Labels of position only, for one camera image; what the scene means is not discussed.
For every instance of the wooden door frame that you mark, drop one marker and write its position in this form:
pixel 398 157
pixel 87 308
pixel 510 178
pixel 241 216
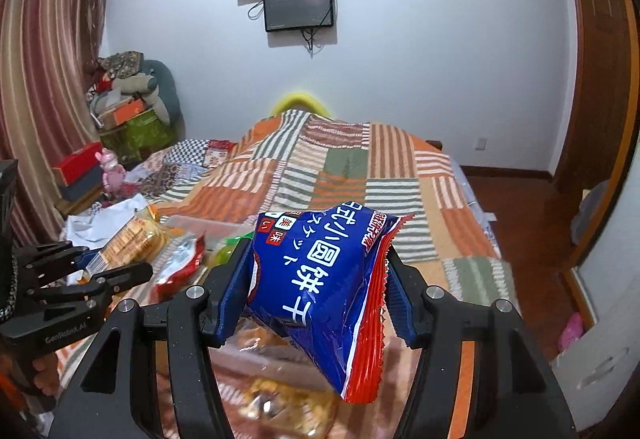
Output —
pixel 600 94

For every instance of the red box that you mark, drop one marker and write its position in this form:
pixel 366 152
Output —
pixel 77 161

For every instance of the orange striped cracker packet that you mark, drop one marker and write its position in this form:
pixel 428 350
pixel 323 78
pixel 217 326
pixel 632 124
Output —
pixel 132 236

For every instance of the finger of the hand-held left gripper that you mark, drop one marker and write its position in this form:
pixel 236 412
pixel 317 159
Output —
pixel 55 256
pixel 115 279

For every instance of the red white snack packet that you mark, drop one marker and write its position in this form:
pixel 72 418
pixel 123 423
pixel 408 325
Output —
pixel 175 274

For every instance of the white cabinet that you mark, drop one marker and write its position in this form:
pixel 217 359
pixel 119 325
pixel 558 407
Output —
pixel 605 329

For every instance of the dark blue box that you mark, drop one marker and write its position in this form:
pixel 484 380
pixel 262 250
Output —
pixel 82 186

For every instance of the blue biscuit packet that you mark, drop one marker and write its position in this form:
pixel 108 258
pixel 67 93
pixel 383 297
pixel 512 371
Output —
pixel 320 289

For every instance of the checkered cloth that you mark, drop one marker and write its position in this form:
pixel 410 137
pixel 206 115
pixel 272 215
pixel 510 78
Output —
pixel 195 153

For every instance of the pink toy figure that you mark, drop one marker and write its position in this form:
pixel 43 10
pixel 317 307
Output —
pixel 111 171

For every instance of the white cloth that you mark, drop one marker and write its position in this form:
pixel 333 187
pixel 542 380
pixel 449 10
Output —
pixel 100 219

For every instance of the small black monitor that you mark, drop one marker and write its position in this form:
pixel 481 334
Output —
pixel 299 6

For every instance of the orange snack packet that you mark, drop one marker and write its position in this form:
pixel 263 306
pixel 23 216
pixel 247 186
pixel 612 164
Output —
pixel 255 335

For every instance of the pink slipper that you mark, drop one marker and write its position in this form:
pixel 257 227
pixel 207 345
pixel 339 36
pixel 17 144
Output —
pixel 571 331

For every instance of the grey plush cushion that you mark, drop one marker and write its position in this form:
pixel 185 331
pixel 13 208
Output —
pixel 160 86

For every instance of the person's left forearm orange sleeve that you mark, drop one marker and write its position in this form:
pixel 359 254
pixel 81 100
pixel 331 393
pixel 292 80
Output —
pixel 10 394

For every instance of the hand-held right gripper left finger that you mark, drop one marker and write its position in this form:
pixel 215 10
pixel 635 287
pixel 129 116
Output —
pixel 235 289

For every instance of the clear plastic container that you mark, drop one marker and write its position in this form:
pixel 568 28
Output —
pixel 230 361

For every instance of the clear yellow cracker packet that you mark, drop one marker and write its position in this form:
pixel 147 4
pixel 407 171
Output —
pixel 280 401

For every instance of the yellow headboard item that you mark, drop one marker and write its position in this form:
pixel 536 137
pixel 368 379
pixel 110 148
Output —
pixel 299 100

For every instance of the orange cardboard box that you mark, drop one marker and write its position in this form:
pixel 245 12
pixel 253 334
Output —
pixel 122 114

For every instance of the striped curtain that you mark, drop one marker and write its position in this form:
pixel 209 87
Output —
pixel 40 69

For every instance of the person's left hand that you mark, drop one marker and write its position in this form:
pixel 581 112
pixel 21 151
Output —
pixel 47 374

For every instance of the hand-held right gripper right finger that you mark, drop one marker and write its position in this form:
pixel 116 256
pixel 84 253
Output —
pixel 397 301

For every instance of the green box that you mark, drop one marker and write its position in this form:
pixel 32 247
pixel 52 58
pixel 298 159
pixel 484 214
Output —
pixel 142 136

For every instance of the wall socket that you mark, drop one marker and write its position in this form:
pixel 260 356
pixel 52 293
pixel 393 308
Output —
pixel 481 144

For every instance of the dark patterned cloth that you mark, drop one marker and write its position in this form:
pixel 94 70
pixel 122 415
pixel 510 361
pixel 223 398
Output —
pixel 120 61

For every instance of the patchwork blanket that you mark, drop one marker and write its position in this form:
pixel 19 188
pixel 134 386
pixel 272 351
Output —
pixel 350 169

